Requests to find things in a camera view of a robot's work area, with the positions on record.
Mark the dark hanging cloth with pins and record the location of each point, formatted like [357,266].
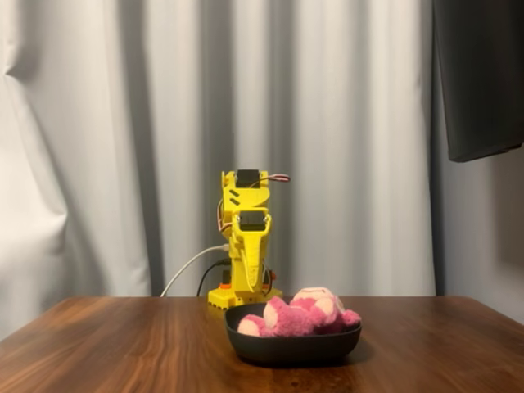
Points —
[479,82]

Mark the pink strawberry bear plush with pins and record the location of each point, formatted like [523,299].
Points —
[294,319]

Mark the yellow gripper black servo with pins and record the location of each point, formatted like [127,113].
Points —
[252,242]

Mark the black orange table clamp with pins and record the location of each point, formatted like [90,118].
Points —
[225,276]

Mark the dark green bowl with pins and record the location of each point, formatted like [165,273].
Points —
[290,348]

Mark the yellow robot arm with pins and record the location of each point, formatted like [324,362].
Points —
[245,196]

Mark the white curtain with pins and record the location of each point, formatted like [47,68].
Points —
[123,143]

